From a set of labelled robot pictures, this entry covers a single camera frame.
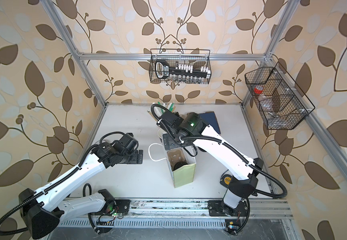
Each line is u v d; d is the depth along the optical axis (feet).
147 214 2.41
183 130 1.34
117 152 1.76
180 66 2.69
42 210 1.27
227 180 2.64
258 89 2.85
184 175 2.31
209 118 3.60
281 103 2.70
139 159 2.31
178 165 2.07
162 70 2.77
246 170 1.33
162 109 1.86
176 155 3.04
